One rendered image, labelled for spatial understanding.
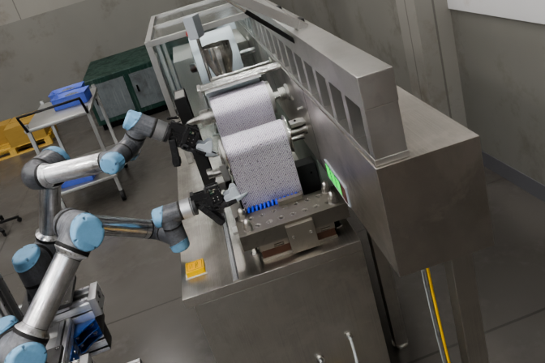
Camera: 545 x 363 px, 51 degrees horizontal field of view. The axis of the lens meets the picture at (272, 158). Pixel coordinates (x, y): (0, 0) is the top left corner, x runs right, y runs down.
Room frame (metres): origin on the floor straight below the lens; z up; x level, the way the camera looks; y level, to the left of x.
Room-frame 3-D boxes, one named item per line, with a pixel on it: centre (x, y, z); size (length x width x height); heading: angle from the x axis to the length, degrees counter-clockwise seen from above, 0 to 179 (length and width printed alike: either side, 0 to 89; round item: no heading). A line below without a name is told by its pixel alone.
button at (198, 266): (1.84, 0.39, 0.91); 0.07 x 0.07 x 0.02; 4
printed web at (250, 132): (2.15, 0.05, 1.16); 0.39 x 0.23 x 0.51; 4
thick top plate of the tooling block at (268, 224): (1.85, 0.00, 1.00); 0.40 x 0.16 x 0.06; 94
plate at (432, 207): (2.69, -0.23, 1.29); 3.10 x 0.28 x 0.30; 4
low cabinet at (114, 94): (8.43, 1.33, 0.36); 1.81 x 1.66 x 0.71; 97
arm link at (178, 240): (1.95, 0.45, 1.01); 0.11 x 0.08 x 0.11; 39
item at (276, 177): (1.96, 0.04, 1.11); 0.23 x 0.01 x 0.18; 94
